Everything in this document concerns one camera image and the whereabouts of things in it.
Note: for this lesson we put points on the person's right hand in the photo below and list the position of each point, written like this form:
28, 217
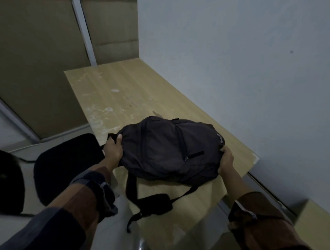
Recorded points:
226, 162

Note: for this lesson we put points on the person's left hand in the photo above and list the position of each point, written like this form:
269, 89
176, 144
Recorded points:
113, 152

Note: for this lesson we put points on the person's right fingers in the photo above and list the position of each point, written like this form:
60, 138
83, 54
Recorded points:
227, 152

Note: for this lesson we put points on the person's left thumb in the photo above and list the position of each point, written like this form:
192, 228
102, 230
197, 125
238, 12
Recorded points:
120, 139

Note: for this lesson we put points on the black backpack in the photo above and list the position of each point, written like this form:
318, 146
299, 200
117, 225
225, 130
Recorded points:
165, 149

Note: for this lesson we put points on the person's right forearm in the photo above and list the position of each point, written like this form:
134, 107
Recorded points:
252, 216

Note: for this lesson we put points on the person's left forearm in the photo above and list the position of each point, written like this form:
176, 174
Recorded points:
77, 201

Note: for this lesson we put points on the black padded chair seat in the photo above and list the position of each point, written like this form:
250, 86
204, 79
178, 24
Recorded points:
64, 164

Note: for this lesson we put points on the small brown cardboard panel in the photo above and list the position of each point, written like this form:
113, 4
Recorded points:
113, 31

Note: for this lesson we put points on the large brown cardboard panel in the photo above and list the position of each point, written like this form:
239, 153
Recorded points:
38, 64

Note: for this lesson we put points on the black chair backrest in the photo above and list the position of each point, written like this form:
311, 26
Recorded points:
10, 182

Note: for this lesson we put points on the white metal frame post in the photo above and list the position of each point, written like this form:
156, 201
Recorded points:
83, 31

